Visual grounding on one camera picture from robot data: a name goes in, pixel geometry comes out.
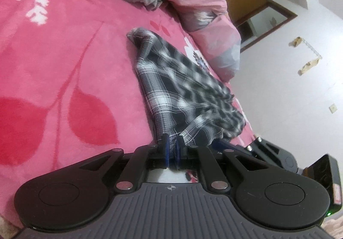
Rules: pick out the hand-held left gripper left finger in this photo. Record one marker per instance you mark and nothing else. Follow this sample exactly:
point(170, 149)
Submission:
point(166, 153)

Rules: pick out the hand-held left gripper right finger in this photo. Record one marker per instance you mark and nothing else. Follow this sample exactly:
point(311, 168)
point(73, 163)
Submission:
point(178, 154)

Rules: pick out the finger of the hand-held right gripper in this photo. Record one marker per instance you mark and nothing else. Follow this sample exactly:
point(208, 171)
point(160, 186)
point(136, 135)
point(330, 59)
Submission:
point(223, 146)

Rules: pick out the black white plaid shirt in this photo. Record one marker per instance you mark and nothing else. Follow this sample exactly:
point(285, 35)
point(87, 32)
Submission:
point(182, 89)

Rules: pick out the pink grey quilt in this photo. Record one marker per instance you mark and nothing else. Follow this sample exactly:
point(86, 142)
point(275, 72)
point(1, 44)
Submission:
point(203, 14)

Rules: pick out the pink floral bed blanket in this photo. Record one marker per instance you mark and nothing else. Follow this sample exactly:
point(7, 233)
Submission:
point(67, 54)

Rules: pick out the wooden door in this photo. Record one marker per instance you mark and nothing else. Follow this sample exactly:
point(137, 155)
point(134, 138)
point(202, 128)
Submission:
point(246, 0)

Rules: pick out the white wall switch plate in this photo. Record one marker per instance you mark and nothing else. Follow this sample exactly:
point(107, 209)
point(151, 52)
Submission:
point(333, 108)

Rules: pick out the tan wall sticker scrap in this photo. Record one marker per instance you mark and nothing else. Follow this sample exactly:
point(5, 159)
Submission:
point(296, 41)
point(309, 65)

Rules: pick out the white wall strip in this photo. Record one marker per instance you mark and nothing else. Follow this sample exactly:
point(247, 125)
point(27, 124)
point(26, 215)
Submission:
point(312, 48)

